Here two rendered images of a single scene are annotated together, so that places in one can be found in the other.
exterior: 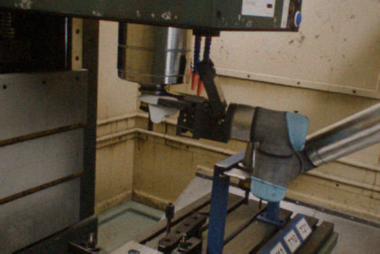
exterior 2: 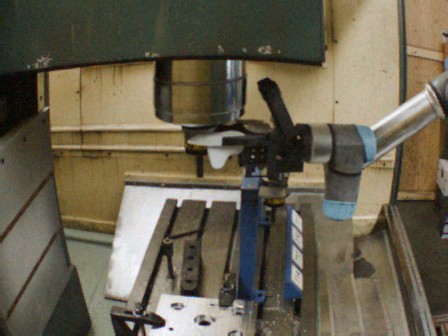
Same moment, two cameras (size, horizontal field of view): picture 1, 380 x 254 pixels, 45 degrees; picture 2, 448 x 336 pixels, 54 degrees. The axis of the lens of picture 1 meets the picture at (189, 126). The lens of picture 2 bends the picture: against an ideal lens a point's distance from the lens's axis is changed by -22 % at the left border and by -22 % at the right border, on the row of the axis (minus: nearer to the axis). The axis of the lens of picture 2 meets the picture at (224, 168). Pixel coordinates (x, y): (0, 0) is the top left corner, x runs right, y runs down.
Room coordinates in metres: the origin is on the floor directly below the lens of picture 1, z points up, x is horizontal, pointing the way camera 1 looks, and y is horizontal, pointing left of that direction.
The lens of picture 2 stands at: (0.18, 0.44, 1.74)
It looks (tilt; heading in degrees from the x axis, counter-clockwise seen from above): 23 degrees down; 334
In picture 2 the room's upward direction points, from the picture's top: straight up
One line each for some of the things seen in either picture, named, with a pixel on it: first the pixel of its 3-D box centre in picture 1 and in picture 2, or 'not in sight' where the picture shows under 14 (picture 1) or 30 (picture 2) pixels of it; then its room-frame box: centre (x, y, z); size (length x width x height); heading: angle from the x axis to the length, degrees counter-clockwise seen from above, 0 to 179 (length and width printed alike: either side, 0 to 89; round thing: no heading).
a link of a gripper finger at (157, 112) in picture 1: (156, 109); (216, 151); (0.97, 0.07, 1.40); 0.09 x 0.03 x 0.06; 88
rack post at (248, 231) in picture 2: (216, 225); (247, 253); (1.17, -0.10, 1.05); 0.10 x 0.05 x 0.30; 59
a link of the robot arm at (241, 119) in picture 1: (243, 121); (313, 142); (0.96, -0.11, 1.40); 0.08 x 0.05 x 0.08; 164
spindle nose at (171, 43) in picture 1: (154, 51); (199, 79); (1.01, 0.09, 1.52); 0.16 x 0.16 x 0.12
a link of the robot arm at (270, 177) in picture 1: (274, 171); (341, 187); (0.95, -0.19, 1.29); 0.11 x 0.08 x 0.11; 147
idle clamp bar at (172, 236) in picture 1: (182, 238); (191, 272); (1.31, 0.00, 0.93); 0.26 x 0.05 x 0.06; 154
